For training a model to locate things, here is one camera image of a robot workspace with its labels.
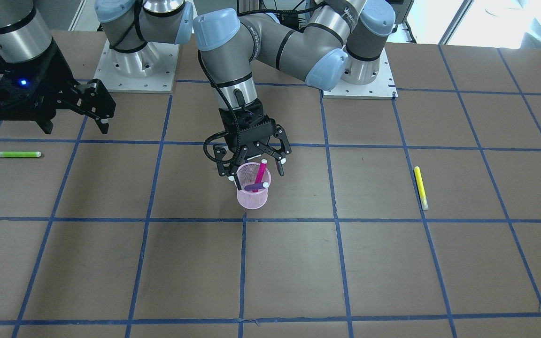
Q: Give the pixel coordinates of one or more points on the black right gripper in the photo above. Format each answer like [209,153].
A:
[50,77]

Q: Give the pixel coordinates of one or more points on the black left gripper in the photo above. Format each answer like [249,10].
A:
[271,149]

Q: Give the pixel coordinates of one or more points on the pink highlighter pen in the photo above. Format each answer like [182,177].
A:
[261,171]

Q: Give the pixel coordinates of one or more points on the purple highlighter pen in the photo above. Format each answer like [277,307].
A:
[256,186]

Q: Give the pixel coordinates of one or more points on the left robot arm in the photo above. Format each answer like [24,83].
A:
[342,41]

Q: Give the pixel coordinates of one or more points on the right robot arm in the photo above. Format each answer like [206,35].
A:
[26,25]

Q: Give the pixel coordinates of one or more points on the pink mesh cup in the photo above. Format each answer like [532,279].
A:
[254,179]

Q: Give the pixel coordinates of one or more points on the green highlighter pen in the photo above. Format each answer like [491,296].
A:
[20,154]

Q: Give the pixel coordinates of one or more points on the yellow highlighter pen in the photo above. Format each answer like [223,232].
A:
[421,188]

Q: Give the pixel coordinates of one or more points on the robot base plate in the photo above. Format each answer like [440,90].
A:
[365,80]
[151,70]

